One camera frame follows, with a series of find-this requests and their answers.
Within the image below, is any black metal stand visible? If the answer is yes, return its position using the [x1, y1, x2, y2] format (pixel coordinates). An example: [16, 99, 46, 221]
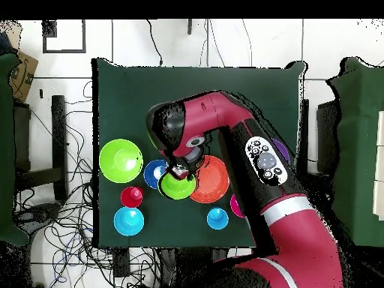
[298, 98, 341, 196]
[13, 94, 68, 201]

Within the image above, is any dark blue bowl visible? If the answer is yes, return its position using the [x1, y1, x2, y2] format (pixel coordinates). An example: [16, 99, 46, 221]
[143, 159, 169, 191]

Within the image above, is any black cable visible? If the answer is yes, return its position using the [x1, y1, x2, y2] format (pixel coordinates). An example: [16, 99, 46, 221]
[145, 19, 164, 67]

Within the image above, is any cardboard box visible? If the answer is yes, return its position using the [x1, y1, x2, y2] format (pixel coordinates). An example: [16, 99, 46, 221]
[8, 50, 39, 103]

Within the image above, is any magenta bowl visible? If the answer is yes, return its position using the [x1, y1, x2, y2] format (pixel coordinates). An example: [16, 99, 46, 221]
[229, 193, 246, 219]

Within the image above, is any green cloth side table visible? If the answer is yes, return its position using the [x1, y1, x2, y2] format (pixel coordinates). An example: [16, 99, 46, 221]
[0, 52, 30, 247]
[325, 56, 384, 252]

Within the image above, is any light blue bowl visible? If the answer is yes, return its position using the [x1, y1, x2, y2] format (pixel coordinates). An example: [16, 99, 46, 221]
[112, 206, 146, 237]

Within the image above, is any wide orange bowl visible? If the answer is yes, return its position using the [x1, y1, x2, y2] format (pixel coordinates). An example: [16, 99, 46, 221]
[189, 154, 231, 204]

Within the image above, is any red cup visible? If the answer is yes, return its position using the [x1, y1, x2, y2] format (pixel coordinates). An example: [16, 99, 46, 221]
[120, 186, 145, 209]

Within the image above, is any grey machine base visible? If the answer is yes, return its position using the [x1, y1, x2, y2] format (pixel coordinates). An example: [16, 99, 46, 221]
[14, 202, 62, 232]

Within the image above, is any large green bowl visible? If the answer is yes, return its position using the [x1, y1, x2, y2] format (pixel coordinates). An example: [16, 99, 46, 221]
[98, 138, 144, 184]

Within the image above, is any light blue cup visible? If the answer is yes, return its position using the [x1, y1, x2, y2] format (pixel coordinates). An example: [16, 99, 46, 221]
[205, 205, 230, 231]

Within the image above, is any dark green tablecloth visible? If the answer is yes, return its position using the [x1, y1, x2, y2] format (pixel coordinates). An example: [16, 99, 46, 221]
[91, 57, 307, 250]

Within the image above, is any black box on floor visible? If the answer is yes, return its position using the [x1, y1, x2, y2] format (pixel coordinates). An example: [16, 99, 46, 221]
[112, 247, 131, 278]

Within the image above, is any tangle of black cables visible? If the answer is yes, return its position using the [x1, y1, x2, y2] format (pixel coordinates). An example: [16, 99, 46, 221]
[13, 80, 169, 288]

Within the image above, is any small green bowl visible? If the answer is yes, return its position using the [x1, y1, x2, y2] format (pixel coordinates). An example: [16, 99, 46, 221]
[157, 172, 197, 201]

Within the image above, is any black square frame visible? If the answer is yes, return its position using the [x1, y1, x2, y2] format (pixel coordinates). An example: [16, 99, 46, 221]
[42, 19, 87, 54]

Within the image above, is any purple bowl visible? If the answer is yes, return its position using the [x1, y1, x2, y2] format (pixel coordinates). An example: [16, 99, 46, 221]
[269, 136, 293, 166]

